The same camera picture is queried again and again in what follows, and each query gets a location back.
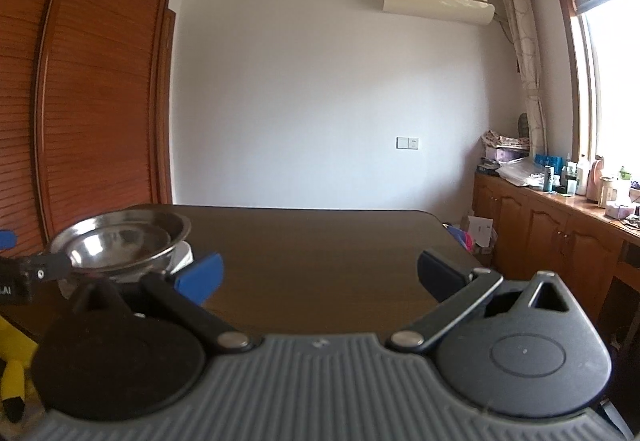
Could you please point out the white wall switch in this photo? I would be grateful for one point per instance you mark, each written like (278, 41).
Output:
(408, 142)

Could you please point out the patterned beige curtain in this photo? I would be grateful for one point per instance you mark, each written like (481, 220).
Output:
(527, 46)

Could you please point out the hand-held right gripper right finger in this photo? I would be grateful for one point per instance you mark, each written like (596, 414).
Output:
(439, 275)

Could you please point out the large stainless steel bowl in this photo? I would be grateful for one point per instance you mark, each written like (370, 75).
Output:
(175, 226)

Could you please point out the wooden framed window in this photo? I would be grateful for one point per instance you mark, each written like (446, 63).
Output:
(617, 81)

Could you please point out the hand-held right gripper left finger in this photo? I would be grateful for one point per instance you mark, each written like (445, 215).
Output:
(202, 279)

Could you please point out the brown louvered wooden wardrobe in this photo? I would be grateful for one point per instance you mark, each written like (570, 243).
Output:
(95, 96)

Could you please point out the low wooden cabinet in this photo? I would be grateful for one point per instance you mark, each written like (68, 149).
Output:
(540, 226)

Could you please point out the white plastic bags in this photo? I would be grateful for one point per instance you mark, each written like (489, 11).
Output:
(520, 173)

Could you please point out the yellow plush toy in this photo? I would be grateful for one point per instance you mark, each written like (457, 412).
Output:
(17, 361)

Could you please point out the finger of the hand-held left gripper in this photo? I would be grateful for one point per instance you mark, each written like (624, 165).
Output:
(6, 239)
(47, 264)

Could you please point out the wooden door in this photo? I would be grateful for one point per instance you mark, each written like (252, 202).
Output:
(169, 111)

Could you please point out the white cardboard box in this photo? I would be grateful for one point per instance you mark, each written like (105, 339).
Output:
(480, 233)

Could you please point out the row of toiletry bottles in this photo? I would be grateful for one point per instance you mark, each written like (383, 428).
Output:
(580, 178)

